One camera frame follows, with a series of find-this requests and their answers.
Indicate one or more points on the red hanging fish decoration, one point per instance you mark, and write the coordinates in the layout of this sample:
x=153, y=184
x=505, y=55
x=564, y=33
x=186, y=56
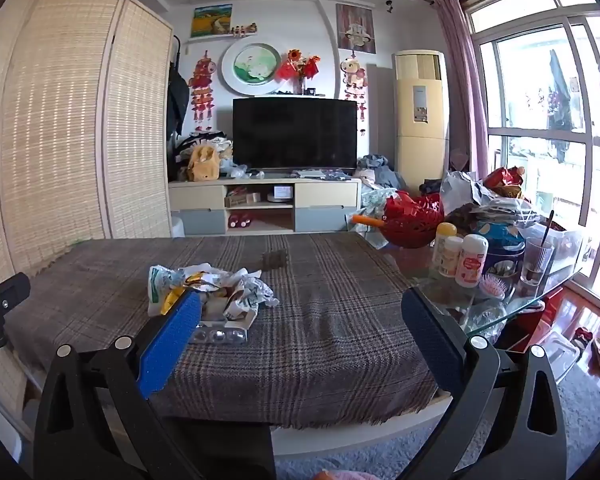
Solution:
x=202, y=85

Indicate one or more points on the pink curtain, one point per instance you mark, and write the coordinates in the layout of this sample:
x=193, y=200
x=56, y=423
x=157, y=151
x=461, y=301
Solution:
x=460, y=60

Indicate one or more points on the pink label white bottle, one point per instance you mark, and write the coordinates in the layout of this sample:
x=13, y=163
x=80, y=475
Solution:
x=470, y=265

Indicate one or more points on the yellow plush backpack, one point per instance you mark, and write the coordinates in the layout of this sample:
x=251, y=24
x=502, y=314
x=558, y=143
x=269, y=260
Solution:
x=202, y=162

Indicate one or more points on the white table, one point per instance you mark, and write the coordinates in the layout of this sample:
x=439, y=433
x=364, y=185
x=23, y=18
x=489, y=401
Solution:
x=380, y=430

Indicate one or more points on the landscape painting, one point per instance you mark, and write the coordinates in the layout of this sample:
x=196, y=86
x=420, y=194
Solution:
x=211, y=20

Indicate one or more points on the bamboo folding screen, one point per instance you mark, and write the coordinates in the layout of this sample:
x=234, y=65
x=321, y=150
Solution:
x=55, y=135

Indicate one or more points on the dark clothes pile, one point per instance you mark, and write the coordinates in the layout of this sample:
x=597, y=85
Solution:
x=200, y=139

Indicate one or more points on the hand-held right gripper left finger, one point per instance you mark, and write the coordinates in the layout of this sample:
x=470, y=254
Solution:
x=170, y=340

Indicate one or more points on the yellow foil wrapper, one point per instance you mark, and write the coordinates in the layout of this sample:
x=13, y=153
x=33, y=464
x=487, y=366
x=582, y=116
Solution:
x=170, y=302

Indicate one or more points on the red grey wall poster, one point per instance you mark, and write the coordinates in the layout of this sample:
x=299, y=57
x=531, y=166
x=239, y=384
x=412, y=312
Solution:
x=355, y=27

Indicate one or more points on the dark hanging laundry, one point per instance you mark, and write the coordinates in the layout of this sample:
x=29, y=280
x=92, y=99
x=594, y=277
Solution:
x=560, y=90

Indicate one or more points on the yellowed standing air conditioner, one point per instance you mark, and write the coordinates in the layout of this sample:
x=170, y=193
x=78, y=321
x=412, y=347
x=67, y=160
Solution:
x=420, y=155

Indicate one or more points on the black hanging coat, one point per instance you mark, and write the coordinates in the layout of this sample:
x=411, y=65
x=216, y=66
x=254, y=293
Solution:
x=177, y=95

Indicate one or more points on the grey blue clothes pile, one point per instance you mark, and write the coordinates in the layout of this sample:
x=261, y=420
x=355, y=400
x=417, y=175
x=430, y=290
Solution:
x=380, y=170

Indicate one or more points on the small white device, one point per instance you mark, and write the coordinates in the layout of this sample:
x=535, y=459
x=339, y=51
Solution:
x=282, y=193

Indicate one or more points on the sunflower bouquet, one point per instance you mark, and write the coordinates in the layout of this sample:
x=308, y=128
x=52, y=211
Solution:
x=295, y=62

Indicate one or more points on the printed white paper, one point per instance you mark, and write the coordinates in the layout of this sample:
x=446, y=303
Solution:
x=250, y=295

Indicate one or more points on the grey shaggy rug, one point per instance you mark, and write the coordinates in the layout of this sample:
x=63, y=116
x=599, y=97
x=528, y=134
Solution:
x=580, y=410

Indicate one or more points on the pink hairbrush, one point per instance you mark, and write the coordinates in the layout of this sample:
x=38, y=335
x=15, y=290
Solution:
x=495, y=285

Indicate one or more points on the black flat television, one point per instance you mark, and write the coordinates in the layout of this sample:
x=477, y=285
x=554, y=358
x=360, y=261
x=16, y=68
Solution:
x=295, y=132

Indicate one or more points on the white framed window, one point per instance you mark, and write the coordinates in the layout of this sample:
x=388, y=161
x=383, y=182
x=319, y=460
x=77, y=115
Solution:
x=575, y=60

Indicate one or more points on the red snack bag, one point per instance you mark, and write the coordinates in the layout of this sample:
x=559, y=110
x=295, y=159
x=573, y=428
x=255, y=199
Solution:
x=502, y=180

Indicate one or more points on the orange blue foam toy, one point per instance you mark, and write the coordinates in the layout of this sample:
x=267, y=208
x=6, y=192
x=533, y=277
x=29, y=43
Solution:
x=367, y=220

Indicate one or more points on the blue round tin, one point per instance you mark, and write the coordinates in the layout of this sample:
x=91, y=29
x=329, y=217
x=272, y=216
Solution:
x=505, y=252

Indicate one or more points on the brown plaid blanket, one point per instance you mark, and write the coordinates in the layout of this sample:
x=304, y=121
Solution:
x=330, y=320

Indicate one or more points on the dark spoon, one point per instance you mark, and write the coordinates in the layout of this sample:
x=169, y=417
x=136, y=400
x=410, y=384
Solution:
x=549, y=222

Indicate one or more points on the glass side table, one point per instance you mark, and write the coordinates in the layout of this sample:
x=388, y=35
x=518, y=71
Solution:
x=430, y=290

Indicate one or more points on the clear plastic storage box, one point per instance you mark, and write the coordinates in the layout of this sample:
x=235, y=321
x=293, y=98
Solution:
x=570, y=240

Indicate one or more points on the small dark cloth scrap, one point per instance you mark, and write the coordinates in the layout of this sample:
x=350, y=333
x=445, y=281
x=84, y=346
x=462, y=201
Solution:
x=274, y=259

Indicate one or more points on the yellow capped white bottle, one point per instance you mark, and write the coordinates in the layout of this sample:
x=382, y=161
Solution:
x=442, y=250

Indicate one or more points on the crumpled white wrapper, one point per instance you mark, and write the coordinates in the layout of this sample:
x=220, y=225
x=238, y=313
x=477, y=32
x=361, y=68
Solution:
x=215, y=275

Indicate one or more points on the round white framed picture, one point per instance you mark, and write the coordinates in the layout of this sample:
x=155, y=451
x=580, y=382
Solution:
x=252, y=67

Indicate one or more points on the red plastic basket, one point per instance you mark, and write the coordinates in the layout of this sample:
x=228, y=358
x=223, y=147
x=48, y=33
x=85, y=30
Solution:
x=412, y=220

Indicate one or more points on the clear drinking glass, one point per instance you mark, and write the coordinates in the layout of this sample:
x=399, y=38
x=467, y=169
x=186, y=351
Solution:
x=535, y=265

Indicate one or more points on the pile of plastic bags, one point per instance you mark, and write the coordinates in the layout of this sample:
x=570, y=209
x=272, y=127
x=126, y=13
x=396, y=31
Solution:
x=460, y=185

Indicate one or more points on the silver pill blister pack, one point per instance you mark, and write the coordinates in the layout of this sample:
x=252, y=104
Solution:
x=220, y=335

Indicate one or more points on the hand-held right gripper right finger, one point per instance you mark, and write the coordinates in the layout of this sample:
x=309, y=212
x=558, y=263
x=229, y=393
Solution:
x=430, y=335

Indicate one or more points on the small white bottle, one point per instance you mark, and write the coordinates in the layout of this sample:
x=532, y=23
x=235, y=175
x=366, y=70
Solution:
x=451, y=260

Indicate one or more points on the cardboard box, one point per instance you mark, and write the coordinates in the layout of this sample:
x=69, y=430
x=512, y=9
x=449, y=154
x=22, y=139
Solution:
x=241, y=197

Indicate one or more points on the beige grey television cabinet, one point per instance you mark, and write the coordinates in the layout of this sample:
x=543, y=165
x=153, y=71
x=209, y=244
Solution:
x=325, y=192

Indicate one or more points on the hanging plush animal decoration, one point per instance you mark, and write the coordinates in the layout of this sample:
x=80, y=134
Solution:
x=352, y=72

